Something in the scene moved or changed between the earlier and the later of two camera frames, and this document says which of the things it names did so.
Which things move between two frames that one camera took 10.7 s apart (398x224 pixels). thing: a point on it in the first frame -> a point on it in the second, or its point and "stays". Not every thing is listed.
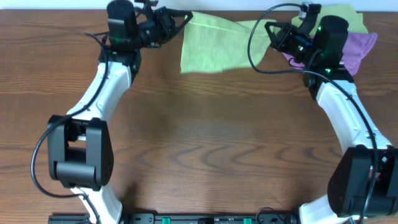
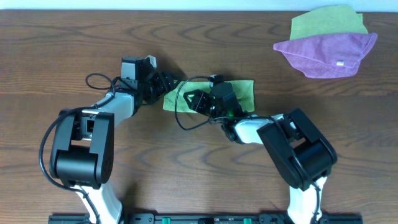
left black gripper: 163,25 -> 166,82
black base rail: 181,218 stays
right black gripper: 280,41 -> 198,100
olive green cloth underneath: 350,12 stays
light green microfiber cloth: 210,43 -> 174,101
